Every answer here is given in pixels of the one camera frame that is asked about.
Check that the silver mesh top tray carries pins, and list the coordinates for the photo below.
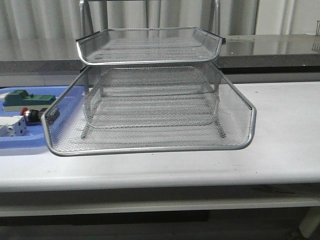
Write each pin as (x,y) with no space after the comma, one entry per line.
(131,46)

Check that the silver mesh tray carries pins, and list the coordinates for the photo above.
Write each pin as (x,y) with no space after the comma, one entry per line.
(150,111)
(131,46)
(236,113)

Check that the white circuit breaker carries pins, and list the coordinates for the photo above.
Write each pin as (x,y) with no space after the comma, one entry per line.
(11,126)

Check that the white table leg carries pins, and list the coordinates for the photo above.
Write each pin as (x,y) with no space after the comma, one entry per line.
(310,222)

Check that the silver mesh bottom tray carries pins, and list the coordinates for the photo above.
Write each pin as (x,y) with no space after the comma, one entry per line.
(150,111)

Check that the dark counter shelf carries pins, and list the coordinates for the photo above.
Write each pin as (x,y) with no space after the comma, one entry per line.
(242,54)

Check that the green electrical module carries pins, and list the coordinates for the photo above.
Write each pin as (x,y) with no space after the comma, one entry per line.
(19,99)

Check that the grey metal rack frame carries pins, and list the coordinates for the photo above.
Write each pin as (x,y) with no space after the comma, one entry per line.
(150,81)

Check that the blue plastic tray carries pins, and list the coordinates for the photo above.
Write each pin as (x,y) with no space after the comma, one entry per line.
(34,136)

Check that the red emergency stop button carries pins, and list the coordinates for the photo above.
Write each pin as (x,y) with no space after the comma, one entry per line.
(33,116)

